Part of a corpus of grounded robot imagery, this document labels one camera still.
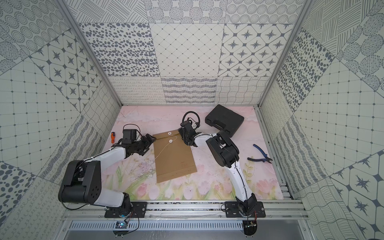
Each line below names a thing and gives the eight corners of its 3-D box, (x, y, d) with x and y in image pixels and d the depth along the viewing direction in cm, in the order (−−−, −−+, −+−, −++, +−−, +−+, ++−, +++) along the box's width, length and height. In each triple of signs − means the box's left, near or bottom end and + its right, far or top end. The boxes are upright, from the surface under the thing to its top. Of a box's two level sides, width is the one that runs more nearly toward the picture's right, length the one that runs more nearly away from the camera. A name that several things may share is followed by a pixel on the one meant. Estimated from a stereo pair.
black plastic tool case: (204, 122, 111) (204, 118, 107) (216, 107, 121) (217, 103, 117) (233, 138, 102) (235, 134, 99) (244, 120, 113) (245, 116, 109)
